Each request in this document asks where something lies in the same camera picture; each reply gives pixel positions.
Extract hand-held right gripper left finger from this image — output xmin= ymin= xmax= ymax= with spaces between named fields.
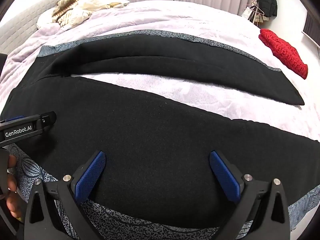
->
xmin=24 ymin=151 xmax=107 ymax=240

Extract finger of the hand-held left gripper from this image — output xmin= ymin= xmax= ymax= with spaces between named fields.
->
xmin=0 ymin=111 xmax=57 ymax=131

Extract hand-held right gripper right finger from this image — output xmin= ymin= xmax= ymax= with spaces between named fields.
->
xmin=209 ymin=151 xmax=292 ymax=240

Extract black pants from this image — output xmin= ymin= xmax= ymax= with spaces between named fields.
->
xmin=0 ymin=31 xmax=320 ymax=228

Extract person's left hand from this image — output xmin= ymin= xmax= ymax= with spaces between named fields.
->
xmin=5 ymin=154 xmax=24 ymax=222

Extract grey leaf-patterned blanket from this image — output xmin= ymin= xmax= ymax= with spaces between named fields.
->
xmin=5 ymin=29 xmax=320 ymax=240

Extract grey quilted headboard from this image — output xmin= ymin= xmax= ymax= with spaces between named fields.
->
xmin=0 ymin=0 xmax=78 ymax=55

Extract beige clothing pile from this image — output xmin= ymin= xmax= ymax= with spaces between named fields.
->
xmin=51 ymin=0 xmax=130 ymax=29

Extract red knit sweater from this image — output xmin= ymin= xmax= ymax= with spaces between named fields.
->
xmin=259 ymin=28 xmax=308 ymax=80

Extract lavender bedspread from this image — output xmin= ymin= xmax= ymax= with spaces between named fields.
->
xmin=0 ymin=0 xmax=320 ymax=142

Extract bunch of clothes hangers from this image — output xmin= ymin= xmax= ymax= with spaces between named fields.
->
xmin=245 ymin=1 xmax=270 ymax=28

